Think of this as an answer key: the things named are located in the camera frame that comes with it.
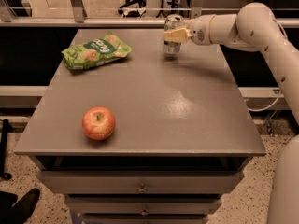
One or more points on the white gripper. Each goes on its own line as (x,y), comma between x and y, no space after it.
(200,30)

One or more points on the silver green 7up can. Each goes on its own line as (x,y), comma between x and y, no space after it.
(171,45)

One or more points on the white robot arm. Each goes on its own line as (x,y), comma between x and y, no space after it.
(255,28)

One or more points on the red apple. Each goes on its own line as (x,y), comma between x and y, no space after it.
(98,123)

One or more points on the black office chair base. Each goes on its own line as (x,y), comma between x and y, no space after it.
(133,8)

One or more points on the green chip bag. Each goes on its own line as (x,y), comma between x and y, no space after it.
(95,53)

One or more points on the grey drawer cabinet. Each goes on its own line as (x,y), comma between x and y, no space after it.
(182,130)

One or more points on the grey metal railing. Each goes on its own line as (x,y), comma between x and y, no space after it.
(104,13)

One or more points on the metal drawer knob upper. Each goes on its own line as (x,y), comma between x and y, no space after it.
(142,189)

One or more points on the metal drawer knob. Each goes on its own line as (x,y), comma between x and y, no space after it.
(142,189)
(144,212)

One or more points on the metal drawer knob lower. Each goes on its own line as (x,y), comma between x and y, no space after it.
(144,212)

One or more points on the black stand pole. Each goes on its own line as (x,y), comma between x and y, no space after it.
(6,128)

